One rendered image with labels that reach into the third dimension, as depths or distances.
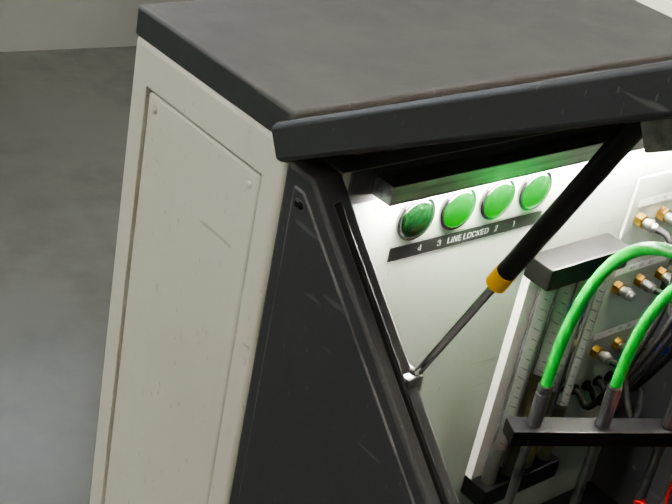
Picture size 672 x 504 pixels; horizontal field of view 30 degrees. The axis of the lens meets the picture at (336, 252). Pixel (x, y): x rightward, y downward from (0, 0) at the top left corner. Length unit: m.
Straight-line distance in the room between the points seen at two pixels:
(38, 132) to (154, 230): 3.12
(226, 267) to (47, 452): 1.81
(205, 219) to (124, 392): 0.32
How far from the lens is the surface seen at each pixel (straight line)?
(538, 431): 1.51
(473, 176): 1.27
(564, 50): 1.49
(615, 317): 1.69
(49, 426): 3.14
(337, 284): 1.16
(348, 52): 1.33
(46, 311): 3.54
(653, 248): 1.30
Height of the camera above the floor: 1.96
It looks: 29 degrees down
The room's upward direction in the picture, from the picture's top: 12 degrees clockwise
